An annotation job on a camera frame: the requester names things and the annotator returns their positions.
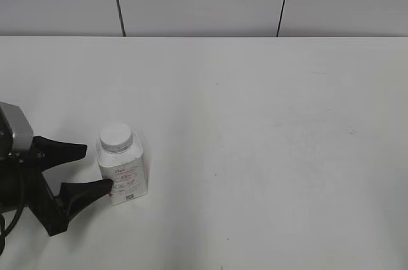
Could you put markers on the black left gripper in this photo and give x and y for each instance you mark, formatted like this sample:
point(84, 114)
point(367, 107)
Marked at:
point(26, 186)

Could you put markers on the white plastic bottle cap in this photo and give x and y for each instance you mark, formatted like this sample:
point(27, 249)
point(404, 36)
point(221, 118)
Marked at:
point(116, 137)

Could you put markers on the white yili changqing yogurt bottle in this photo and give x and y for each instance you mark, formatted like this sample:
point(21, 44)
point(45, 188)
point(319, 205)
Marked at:
point(126, 169)

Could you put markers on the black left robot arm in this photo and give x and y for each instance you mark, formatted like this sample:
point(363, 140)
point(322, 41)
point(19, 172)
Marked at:
point(23, 185)

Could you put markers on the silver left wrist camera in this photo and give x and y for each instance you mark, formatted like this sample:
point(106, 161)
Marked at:
point(17, 126)

